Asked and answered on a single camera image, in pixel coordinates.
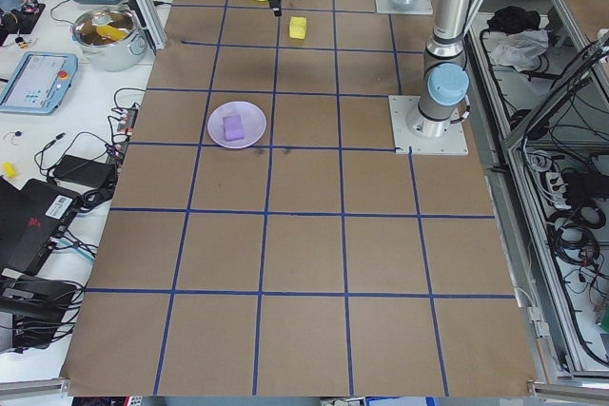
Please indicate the yellow foam block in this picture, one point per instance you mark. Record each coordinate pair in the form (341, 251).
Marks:
(298, 28)

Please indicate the purple foam block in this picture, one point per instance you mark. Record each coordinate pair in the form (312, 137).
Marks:
(232, 128)

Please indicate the purple plate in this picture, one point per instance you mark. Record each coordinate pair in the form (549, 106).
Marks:
(252, 123)

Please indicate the stainless steel pot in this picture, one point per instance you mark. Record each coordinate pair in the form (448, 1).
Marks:
(109, 42)

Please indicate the black USB hub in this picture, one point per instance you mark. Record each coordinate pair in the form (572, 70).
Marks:
(124, 130)

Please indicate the black cloth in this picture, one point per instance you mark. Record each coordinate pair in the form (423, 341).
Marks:
(514, 18)

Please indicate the small red circuit board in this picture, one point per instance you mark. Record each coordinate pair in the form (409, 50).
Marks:
(32, 7)

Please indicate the white cloth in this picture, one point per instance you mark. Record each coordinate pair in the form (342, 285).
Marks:
(521, 52)

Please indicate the black power brick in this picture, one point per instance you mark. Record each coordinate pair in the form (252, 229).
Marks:
(85, 170)

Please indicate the small yellow object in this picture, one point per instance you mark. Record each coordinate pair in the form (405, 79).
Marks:
(9, 169)

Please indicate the black computer with red logo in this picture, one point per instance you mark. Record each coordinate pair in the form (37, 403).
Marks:
(28, 220)

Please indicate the white power strip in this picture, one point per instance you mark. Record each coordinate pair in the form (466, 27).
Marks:
(556, 187)

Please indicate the black docking device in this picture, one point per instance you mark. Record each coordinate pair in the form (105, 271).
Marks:
(33, 311)

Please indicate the aluminium bar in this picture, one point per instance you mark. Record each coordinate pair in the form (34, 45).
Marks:
(33, 388)

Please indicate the aluminium extrusion post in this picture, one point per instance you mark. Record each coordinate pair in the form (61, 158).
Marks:
(143, 2)

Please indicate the V-shaped metal bar frame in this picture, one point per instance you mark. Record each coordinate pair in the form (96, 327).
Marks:
(523, 216)

